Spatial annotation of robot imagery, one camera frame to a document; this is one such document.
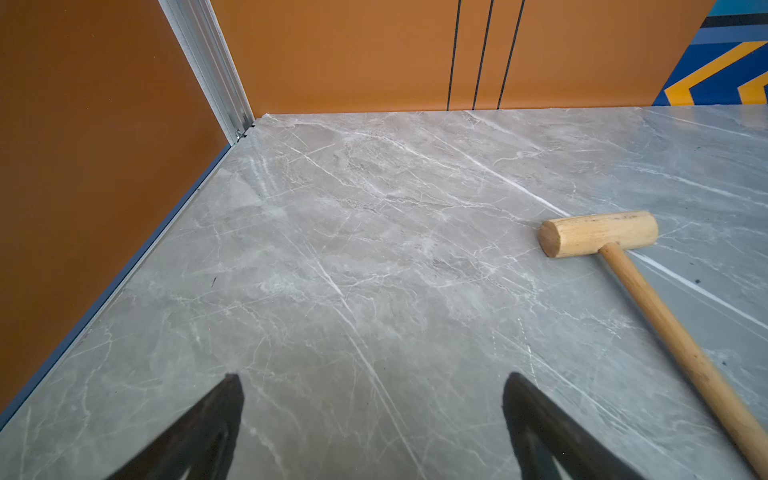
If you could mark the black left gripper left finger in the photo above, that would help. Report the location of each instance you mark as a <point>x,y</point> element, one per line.
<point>199,445</point>

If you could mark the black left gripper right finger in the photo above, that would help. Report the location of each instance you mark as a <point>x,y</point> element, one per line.
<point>546,441</point>

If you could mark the aluminium corner post left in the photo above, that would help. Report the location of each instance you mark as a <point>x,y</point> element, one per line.
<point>198,32</point>

